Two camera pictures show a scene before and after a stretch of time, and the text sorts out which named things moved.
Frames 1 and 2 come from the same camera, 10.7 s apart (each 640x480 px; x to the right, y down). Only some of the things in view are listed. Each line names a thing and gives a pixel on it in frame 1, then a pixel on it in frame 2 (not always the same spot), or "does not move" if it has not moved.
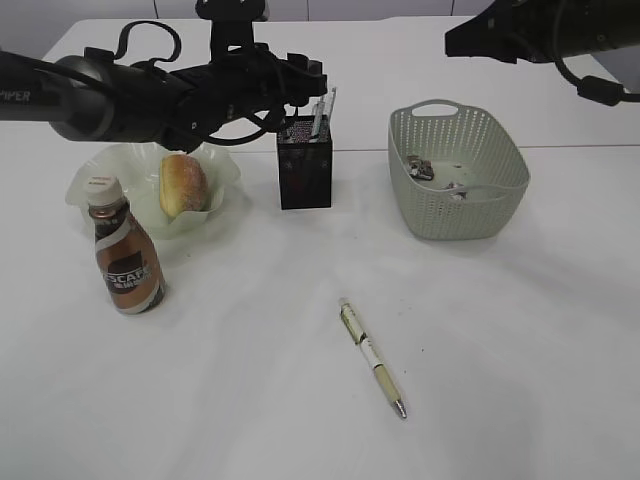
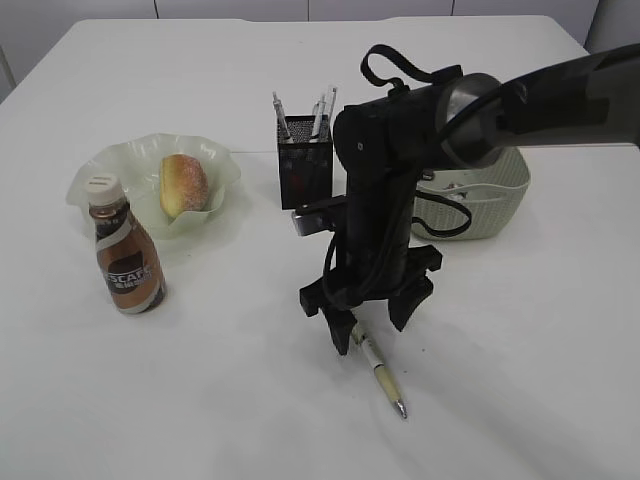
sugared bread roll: [183, 185] does not move
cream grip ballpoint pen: [352, 320] does not move
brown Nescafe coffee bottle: [129, 272] does not move
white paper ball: [459, 196] → [452, 186]
